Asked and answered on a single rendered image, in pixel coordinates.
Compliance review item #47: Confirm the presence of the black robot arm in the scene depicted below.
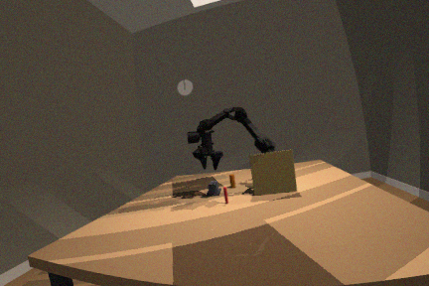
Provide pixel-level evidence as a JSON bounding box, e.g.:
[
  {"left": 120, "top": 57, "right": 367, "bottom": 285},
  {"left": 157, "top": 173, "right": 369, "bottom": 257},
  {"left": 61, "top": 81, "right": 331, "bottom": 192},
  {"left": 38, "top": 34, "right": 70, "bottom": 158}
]
[{"left": 188, "top": 107, "right": 275, "bottom": 159}]

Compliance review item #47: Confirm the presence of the orange cylinder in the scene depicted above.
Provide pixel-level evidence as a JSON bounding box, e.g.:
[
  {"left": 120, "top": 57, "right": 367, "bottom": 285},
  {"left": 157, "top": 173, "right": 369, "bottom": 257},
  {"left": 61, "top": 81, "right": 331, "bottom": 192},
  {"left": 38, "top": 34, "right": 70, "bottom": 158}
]
[{"left": 229, "top": 174, "right": 235, "bottom": 188}]

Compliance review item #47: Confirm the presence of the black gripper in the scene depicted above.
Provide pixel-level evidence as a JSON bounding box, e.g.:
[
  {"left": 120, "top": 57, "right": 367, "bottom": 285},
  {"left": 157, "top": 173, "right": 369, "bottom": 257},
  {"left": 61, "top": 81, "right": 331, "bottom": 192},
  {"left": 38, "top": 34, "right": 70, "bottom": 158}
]
[{"left": 197, "top": 141, "right": 223, "bottom": 170}]

